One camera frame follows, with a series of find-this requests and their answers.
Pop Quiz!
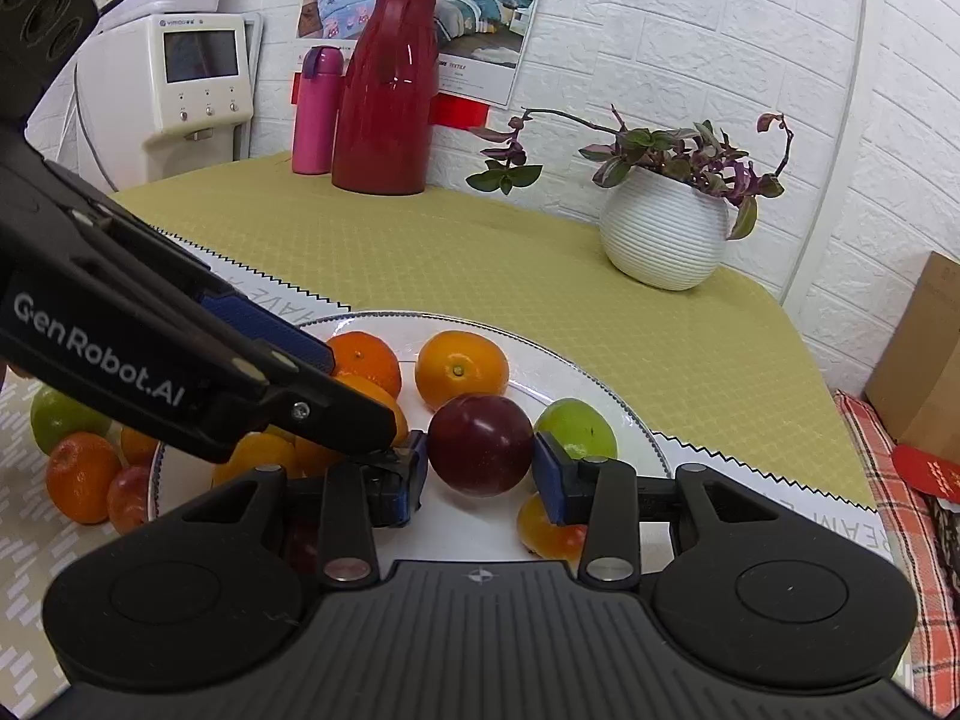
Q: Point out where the potted plant white pot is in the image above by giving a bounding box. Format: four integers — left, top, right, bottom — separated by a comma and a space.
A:
466, 106, 794, 292

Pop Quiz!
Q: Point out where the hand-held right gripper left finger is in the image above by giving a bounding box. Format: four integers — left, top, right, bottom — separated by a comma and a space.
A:
180, 431, 430, 587

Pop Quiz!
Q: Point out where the small orange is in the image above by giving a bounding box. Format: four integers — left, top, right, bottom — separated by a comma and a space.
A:
120, 426, 160, 466

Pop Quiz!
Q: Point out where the beige chevron tablecloth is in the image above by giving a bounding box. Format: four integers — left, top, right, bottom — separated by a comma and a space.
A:
0, 236, 912, 698

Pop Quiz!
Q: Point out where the red thermos jug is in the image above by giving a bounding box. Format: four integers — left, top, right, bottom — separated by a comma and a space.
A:
331, 0, 438, 196

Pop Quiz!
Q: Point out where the green apple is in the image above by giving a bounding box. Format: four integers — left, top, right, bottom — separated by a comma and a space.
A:
30, 388, 112, 456
534, 398, 618, 461

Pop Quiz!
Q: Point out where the pink bottle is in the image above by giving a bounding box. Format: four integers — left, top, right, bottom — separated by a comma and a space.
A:
292, 46, 344, 176

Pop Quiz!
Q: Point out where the wall poster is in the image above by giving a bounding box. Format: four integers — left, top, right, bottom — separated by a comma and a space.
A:
296, 0, 552, 107

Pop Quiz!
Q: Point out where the red envelope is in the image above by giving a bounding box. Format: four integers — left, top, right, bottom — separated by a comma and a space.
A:
891, 444, 960, 500

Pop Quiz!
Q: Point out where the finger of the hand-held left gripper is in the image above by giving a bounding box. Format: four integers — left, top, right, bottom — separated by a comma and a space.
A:
71, 202, 336, 395
196, 370, 398, 460

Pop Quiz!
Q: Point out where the cardboard box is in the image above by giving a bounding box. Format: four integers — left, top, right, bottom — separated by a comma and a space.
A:
865, 251, 960, 443

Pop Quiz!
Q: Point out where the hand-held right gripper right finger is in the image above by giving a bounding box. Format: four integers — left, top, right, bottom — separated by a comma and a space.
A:
531, 433, 785, 584

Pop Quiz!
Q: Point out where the white water dispenser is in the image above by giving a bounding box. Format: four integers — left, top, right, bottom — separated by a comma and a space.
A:
56, 13, 265, 192

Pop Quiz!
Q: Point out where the white plate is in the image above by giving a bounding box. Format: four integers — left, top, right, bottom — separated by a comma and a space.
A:
146, 310, 672, 563

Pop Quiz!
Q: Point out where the red yellow apple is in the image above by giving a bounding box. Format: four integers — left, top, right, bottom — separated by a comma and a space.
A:
517, 493, 588, 560

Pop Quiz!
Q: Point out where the red checked cloth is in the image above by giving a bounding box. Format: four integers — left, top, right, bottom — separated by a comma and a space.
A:
834, 390, 960, 713

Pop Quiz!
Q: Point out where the olive green tablecloth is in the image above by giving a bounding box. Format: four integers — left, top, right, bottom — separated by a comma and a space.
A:
109, 154, 877, 507

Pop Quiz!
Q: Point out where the tangerine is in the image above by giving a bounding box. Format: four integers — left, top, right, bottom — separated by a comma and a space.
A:
327, 332, 403, 400
46, 433, 122, 526

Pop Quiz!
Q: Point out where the white wall pipe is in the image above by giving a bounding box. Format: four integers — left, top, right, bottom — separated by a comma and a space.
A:
778, 0, 887, 305

